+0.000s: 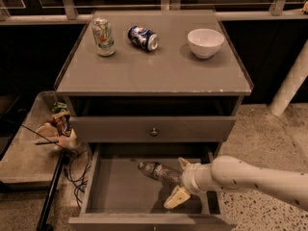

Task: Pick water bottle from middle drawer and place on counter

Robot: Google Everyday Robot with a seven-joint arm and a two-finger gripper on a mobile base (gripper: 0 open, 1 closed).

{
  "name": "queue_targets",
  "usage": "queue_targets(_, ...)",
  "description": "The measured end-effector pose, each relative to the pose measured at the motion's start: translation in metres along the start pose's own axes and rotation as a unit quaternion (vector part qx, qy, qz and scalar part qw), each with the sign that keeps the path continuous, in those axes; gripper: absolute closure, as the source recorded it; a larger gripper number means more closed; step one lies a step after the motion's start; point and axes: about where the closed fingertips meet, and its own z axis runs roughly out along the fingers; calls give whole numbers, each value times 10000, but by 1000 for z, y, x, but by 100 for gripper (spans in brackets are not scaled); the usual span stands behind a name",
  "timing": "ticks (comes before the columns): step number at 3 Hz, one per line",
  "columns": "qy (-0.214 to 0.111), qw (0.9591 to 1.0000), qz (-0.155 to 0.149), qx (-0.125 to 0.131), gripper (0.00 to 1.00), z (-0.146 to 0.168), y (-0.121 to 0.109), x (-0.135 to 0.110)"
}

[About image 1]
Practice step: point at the green white soda can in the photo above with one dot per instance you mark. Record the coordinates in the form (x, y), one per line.
(103, 37)

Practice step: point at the white ceramic bowl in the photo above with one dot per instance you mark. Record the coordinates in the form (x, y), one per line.
(205, 43)

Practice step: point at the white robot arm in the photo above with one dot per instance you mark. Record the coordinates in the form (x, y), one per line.
(227, 174)

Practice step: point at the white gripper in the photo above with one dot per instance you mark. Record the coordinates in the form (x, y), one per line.
(190, 178)

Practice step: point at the metal window railing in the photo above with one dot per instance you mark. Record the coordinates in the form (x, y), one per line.
(17, 12)

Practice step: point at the clear plastic water bottle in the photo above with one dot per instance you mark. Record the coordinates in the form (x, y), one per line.
(161, 173)

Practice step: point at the grey open middle drawer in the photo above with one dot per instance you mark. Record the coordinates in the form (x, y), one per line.
(120, 198)

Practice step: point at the black metal stand leg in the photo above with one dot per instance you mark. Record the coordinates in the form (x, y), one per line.
(44, 214)

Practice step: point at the blue pepsi can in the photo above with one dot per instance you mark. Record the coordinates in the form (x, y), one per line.
(144, 38)

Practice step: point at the grey top drawer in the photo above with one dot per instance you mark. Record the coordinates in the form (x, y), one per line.
(138, 128)

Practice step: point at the brass drawer knob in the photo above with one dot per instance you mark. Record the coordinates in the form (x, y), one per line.
(154, 132)

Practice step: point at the grey drawer cabinet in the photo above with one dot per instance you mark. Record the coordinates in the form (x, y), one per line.
(169, 81)

